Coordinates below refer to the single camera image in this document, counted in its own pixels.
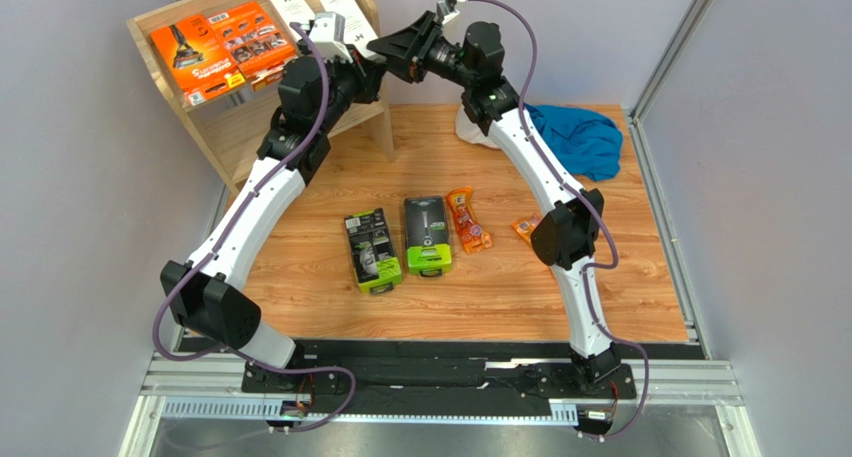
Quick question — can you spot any white razor box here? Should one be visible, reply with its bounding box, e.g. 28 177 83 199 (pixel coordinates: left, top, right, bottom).
319 0 382 62
268 0 315 27

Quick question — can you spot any orange razor bag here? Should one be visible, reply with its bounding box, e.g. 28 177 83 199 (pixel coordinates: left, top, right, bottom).
445 186 493 254
512 214 541 246

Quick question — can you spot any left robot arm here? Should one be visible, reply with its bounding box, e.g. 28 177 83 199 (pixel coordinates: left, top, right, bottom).
155 56 387 369

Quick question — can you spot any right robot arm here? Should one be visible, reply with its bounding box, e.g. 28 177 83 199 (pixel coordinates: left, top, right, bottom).
367 11 621 386

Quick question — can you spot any wooden two-tier shelf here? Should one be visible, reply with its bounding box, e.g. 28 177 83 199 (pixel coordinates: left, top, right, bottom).
127 0 395 192

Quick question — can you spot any white mesh bag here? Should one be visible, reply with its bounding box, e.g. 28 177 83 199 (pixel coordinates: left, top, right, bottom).
455 106 499 150

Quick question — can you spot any orange razor cartridge box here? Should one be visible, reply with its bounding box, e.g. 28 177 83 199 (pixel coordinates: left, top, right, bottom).
207 1 297 91

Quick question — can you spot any orange razor box left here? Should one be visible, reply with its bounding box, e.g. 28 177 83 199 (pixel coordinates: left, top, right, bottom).
150 14 246 107

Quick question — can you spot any blue cloth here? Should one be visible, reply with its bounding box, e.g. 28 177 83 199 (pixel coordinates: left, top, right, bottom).
525 104 624 182

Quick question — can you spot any green black razor pack right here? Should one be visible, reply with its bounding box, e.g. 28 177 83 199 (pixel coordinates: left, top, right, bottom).
403 196 452 278

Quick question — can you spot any green black razor pack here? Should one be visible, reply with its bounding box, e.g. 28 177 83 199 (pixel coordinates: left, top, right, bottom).
343 208 403 295
403 196 452 278

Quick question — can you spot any green black razor pack left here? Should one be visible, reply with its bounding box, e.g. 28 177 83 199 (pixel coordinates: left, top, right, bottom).
343 208 403 295

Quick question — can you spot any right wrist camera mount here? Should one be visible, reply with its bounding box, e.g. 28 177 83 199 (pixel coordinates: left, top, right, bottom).
436 0 468 26

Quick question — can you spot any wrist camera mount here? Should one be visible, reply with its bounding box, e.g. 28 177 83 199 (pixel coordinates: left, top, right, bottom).
436 0 468 26
289 12 354 64

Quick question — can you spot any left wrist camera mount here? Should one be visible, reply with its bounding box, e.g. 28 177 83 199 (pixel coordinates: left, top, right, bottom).
289 12 354 64

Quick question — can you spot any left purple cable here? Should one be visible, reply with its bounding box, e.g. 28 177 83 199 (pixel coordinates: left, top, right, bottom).
151 22 357 438

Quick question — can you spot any purple cable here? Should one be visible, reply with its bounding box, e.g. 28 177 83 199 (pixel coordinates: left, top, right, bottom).
151 22 357 438
465 0 650 441

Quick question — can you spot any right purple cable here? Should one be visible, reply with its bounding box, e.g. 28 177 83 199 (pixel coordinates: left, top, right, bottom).
465 0 650 441

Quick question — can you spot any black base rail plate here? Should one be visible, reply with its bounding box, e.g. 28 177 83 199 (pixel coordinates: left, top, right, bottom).
241 339 651 435

